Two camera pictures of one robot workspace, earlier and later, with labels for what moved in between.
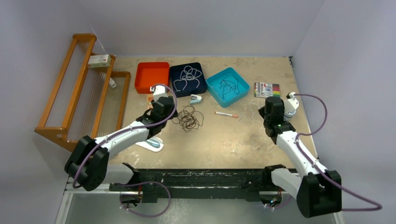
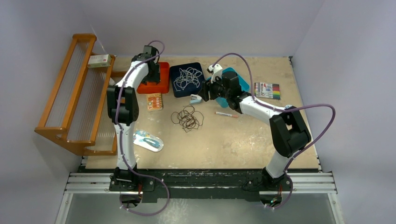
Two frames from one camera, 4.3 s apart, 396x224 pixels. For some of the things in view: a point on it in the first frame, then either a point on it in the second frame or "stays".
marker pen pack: [263, 90] stays
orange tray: [148, 74] stays
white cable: [189, 73] stays
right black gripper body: [261, 111] → [217, 90]
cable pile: [189, 118] stays
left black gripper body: [172, 110] → [153, 76]
